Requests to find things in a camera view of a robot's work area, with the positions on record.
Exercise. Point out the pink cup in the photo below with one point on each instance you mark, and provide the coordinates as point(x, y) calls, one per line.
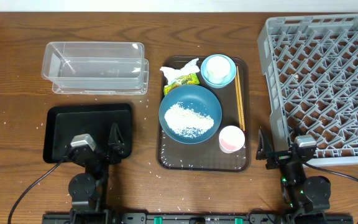
point(231, 139)

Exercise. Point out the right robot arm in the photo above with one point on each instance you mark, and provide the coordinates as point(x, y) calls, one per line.
point(306, 194)

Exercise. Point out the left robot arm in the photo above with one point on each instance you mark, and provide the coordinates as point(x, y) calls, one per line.
point(88, 189)

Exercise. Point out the clear plastic bin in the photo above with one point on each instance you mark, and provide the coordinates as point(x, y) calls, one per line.
point(96, 66)

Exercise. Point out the black plastic tray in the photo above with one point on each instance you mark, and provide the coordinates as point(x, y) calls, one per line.
point(65, 122)

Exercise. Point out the white paper cup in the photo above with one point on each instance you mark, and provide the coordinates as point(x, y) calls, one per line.
point(218, 68)

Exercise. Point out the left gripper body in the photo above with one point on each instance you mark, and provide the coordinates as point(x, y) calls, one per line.
point(109, 161)

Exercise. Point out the yellow green snack wrapper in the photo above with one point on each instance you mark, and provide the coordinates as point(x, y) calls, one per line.
point(191, 79)

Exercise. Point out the grey dishwasher rack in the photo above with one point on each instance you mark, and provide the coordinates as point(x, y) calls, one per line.
point(311, 68)

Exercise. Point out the brown serving tray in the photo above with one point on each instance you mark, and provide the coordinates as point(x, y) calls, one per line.
point(207, 155)

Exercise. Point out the crumpled white tissue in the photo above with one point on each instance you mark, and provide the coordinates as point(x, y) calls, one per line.
point(171, 74)

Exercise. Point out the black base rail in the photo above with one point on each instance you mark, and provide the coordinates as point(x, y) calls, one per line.
point(142, 218)

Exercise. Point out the light blue bowl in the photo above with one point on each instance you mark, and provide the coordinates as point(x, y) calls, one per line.
point(229, 77)

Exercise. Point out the white rice pile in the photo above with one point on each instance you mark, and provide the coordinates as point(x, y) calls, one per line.
point(187, 123)

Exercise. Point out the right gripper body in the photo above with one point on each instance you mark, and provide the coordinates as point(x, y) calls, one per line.
point(279, 158)

